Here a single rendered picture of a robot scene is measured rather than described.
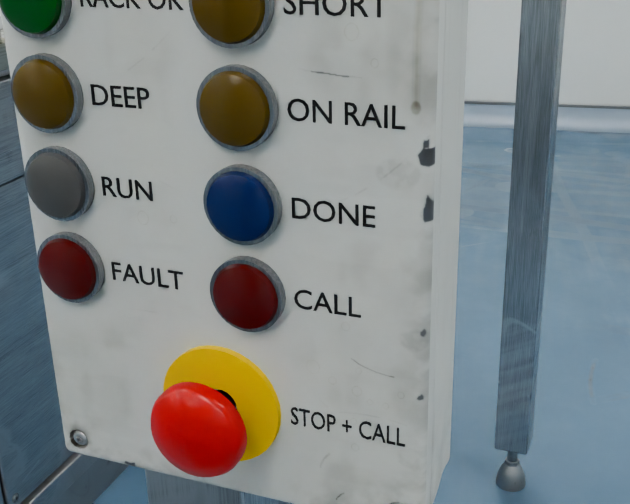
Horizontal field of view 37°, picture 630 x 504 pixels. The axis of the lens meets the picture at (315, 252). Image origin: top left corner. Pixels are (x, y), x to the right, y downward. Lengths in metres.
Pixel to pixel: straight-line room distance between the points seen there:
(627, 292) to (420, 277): 2.33
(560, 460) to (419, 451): 1.57
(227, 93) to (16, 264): 1.19
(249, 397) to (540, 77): 1.17
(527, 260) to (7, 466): 0.90
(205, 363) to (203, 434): 0.03
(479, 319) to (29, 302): 1.27
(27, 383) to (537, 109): 0.92
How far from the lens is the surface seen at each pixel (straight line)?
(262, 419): 0.38
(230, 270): 0.35
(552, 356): 2.28
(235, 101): 0.32
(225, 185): 0.34
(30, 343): 1.56
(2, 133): 1.37
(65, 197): 0.37
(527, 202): 1.55
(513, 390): 1.70
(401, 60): 0.31
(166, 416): 0.37
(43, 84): 0.36
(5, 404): 1.54
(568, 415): 2.07
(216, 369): 0.38
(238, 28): 0.32
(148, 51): 0.35
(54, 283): 0.40
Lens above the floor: 1.09
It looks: 23 degrees down
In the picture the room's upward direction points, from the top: 1 degrees counter-clockwise
